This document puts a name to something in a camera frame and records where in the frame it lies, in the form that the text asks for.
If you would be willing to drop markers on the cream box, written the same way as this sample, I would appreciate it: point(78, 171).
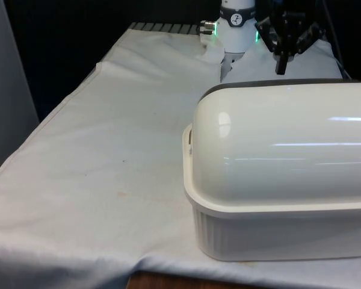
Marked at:
point(258, 234)

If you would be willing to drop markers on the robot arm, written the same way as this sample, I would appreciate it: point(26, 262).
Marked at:
point(236, 33)

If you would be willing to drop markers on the rounded box lid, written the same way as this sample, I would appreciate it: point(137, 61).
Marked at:
point(288, 141)

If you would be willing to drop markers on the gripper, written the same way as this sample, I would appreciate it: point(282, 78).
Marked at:
point(288, 7)

